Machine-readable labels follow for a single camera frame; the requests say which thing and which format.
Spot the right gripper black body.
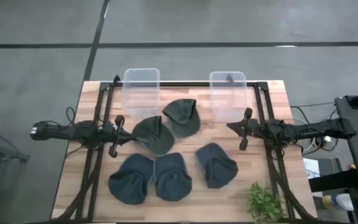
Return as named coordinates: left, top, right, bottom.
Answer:
left=239, top=107, right=263, bottom=152

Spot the black aluminium rig frame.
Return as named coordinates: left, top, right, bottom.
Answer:
left=51, top=74, right=319, bottom=223

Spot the blue grey cap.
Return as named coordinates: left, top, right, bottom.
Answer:
left=153, top=152, right=193, bottom=202
left=195, top=142, right=239, bottom=190
left=108, top=153, right=155, bottom=205

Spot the white paper sheet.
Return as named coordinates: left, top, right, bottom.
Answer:
left=303, top=157, right=323, bottom=180

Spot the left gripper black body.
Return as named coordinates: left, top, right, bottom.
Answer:
left=104, top=114, right=127, bottom=159

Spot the dark green cap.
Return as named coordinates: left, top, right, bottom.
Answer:
left=162, top=98, right=202, bottom=139
left=131, top=115, right=176, bottom=157

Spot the black looped cable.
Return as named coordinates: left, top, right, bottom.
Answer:
left=65, top=106, right=78, bottom=125

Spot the yellow and white bottle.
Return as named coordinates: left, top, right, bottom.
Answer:
left=321, top=193, right=354, bottom=212

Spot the clear plastic bin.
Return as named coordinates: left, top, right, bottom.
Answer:
left=209, top=70, right=249, bottom=123
left=121, top=67, right=162, bottom=121

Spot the small green plant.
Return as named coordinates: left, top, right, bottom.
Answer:
left=247, top=182, right=287, bottom=223

